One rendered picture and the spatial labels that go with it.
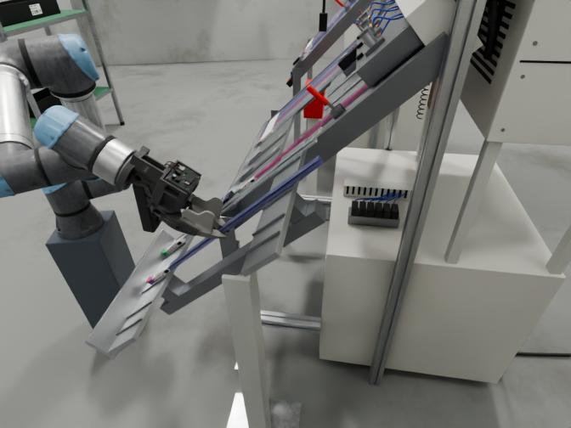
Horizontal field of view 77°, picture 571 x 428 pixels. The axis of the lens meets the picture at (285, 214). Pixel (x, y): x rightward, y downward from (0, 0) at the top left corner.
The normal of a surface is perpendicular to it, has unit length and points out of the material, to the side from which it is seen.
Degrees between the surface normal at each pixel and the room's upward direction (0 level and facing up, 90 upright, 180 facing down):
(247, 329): 90
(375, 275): 90
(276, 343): 0
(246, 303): 90
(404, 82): 90
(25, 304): 0
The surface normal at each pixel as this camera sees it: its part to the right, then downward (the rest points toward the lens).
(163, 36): 0.07, 0.60
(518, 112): -0.16, 0.60
